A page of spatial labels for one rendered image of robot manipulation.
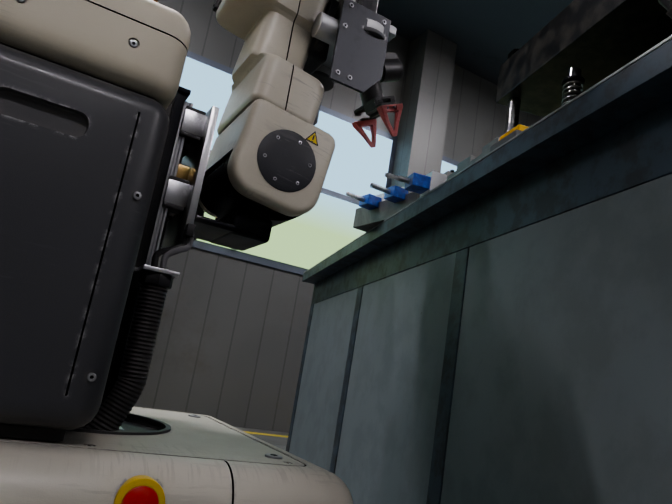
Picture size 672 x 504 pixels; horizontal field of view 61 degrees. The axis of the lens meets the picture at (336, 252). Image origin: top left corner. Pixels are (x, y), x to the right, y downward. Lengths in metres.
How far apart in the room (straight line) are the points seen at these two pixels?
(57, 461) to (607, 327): 0.62
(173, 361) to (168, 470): 3.04
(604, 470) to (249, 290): 3.30
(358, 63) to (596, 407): 0.66
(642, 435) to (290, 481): 0.39
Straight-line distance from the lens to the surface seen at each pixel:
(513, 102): 2.87
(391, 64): 1.52
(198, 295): 3.75
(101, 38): 0.75
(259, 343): 3.88
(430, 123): 4.61
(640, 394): 0.70
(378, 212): 1.47
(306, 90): 1.00
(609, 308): 0.75
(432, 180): 1.23
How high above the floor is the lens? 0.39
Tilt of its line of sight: 13 degrees up
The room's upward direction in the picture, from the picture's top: 9 degrees clockwise
